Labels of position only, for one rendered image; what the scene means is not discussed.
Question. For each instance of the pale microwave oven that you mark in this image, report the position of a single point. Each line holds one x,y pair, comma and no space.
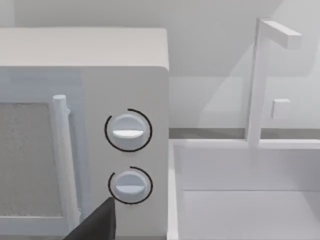
125,82

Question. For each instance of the white sink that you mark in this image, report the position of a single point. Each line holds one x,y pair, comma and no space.
245,190

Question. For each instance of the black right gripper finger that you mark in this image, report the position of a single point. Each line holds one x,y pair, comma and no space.
100,222

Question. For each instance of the tall white tap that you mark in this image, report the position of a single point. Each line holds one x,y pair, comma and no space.
260,82

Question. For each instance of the microwave door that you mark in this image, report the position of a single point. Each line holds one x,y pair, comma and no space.
25,155

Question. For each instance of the white microwave knob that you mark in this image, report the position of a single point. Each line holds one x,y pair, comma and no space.
128,130
130,185

